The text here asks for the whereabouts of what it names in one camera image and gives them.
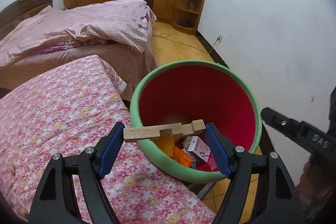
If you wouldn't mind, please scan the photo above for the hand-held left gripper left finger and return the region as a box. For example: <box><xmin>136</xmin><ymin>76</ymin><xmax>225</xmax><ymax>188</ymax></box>
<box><xmin>29</xmin><ymin>122</ymin><xmax>126</xmax><ymax>224</ymax></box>

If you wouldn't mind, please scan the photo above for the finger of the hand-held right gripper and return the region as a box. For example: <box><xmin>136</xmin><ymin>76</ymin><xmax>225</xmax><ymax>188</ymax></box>
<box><xmin>261</xmin><ymin>107</ymin><xmax>311</xmax><ymax>139</ymax></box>

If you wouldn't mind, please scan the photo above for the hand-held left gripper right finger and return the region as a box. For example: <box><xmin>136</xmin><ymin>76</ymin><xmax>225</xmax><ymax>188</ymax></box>
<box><xmin>205</xmin><ymin>122</ymin><xmax>306</xmax><ymax>224</ymax></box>

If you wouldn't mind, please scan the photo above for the white and pink box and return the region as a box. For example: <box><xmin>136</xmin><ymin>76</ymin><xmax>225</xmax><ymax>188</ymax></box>
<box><xmin>187</xmin><ymin>136</ymin><xmax>212</xmax><ymax>163</ymax></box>

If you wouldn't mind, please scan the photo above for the notched wooden block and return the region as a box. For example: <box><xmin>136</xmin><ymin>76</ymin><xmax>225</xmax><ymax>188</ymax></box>
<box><xmin>123</xmin><ymin>119</ymin><xmax>206</xmax><ymax>143</ymax></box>

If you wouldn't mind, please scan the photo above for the orange cloth bag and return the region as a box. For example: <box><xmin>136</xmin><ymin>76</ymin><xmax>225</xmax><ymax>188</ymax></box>
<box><xmin>172</xmin><ymin>147</ymin><xmax>195</xmax><ymax>168</ymax></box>

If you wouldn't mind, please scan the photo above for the yellow foam net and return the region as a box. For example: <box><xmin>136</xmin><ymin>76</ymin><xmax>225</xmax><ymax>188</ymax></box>
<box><xmin>155</xmin><ymin>135</ymin><xmax>181</xmax><ymax>157</ymax></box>

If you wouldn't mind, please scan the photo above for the red bin with green rim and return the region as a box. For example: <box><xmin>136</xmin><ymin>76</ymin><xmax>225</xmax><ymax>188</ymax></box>
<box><xmin>130</xmin><ymin>59</ymin><xmax>263</xmax><ymax>184</ymax></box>

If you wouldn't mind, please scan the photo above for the person's right hand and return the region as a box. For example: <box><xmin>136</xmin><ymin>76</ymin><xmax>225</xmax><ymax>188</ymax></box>
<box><xmin>297</xmin><ymin>161</ymin><xmax>335</xmax><ymax>214</ymax></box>

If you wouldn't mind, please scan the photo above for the pink floral sheet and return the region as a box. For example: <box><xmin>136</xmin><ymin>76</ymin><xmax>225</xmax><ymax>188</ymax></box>
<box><xmin>0</xmin><ymin>55</ymin><xmax>216</xmax><ymax>224</ymax></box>

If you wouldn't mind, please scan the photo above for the dark wooden bed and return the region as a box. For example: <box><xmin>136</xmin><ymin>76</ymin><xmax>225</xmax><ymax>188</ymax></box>
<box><xmin>0</xmin><ymin>0</ymin><xmax>158</xmax><ymax>98</ymax></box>

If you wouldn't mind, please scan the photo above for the purple striped sheet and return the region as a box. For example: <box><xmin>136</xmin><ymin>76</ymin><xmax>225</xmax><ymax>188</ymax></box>
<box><xmin>39</xmin><ymin>42</ymin><xmax>79</xmax><ymax>54</ymax></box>

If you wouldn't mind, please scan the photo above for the pink blanket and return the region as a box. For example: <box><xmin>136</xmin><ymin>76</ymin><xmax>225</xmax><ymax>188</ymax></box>
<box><xmin>0</xmin><ymin>0</ymin><xmax>157</xmax><ymax>68</ymax></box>

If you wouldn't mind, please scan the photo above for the long wooden cabinet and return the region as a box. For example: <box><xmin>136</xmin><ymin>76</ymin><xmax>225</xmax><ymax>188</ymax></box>
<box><xmin>63</xmin><ymin>0</ymin><xmax>206</xmax><ymax>36</ymax></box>

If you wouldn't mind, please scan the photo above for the thin cable on floor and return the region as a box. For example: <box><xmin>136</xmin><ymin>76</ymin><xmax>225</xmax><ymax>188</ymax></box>
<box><xmin>152</xmin><ymin>32</ymin><xmax>219</xmax><ymax>54</ymax></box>

